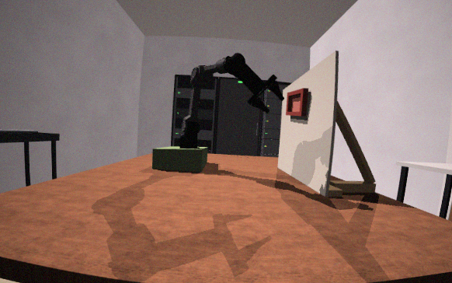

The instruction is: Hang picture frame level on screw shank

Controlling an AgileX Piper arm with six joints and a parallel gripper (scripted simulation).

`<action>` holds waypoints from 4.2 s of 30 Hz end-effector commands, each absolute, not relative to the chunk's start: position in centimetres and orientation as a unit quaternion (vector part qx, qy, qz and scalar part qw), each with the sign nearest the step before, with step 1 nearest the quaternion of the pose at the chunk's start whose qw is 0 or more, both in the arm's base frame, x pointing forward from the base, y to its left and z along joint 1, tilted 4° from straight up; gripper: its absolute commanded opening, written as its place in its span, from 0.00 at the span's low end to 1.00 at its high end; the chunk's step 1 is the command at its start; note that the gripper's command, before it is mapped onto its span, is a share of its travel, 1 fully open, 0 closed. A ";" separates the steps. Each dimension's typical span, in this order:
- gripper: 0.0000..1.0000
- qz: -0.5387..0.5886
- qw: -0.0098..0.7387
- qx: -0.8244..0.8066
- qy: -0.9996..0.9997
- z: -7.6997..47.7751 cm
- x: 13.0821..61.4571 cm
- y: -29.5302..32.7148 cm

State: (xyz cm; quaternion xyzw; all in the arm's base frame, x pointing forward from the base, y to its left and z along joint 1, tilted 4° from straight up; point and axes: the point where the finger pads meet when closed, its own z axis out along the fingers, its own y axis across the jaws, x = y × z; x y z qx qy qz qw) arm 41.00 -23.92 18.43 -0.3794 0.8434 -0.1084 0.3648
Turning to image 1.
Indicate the beige board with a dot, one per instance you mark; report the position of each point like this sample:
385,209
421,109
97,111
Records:
307,142

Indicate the dark brown wooden support brace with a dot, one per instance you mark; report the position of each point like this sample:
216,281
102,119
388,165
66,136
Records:
337,187

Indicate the red rectangular frame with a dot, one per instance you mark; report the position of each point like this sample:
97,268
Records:
295,107

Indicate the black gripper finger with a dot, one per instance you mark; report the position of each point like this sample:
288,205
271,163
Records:
275,89
259,104

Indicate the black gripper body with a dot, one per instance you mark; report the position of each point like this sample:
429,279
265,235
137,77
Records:
256,84

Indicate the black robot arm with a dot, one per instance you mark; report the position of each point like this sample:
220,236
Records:
234,65

